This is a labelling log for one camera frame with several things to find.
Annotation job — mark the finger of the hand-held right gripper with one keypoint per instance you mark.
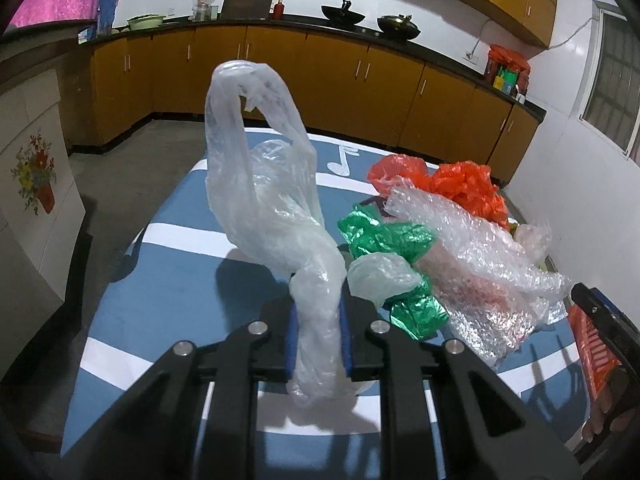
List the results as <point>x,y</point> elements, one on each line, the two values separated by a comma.
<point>612,317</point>

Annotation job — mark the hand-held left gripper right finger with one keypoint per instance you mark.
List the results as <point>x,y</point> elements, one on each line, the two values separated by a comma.
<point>346,340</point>

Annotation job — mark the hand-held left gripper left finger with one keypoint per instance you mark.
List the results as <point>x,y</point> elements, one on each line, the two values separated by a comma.
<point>293,330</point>

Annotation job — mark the orange plastic basket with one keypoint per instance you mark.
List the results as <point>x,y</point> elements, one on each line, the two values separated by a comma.
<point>595,350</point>

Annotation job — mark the large clear plastic bag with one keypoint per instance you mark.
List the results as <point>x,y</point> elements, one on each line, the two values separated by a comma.
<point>280,220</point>

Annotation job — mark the person's right hand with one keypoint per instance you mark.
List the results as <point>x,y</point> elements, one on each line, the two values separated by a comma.
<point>607,417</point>

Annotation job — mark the small clear plastic bag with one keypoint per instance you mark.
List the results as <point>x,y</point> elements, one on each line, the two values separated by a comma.
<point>380,275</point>

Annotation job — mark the green plastic bag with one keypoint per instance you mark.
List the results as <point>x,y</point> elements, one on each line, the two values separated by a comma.
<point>385,235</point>

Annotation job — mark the blue white striped tablecloth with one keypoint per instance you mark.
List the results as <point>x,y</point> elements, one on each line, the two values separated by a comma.
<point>175,270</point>

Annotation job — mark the clear bubble wrap sheet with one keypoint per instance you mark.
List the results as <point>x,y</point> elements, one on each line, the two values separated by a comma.
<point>475,260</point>

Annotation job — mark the barred window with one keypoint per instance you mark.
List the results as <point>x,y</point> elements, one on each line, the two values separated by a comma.
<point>615,80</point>

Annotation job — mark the orange base cabinets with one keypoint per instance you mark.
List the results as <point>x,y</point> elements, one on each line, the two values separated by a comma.
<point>300,75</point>

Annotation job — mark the orange bag with boxes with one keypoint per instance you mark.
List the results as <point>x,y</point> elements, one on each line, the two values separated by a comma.
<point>507,67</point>

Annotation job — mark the white cabinet with flower print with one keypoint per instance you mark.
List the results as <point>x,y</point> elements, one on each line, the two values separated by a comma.
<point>30,220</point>

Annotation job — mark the black kitchen countertop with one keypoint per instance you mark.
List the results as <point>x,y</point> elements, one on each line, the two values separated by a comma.
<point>310,24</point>

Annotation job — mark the black wok with lid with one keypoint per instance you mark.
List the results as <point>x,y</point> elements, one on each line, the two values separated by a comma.
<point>399,26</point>

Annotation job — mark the red bottle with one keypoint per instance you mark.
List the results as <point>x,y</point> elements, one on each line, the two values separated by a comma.
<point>278,9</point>

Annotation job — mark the brown cutting board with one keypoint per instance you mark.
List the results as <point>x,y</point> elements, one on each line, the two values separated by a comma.
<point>247,5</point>

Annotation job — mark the clear bag on counter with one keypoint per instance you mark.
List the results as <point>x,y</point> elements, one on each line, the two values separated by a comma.
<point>203,5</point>

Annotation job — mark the green cooking pot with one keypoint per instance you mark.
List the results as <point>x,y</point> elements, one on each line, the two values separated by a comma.
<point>145,22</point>

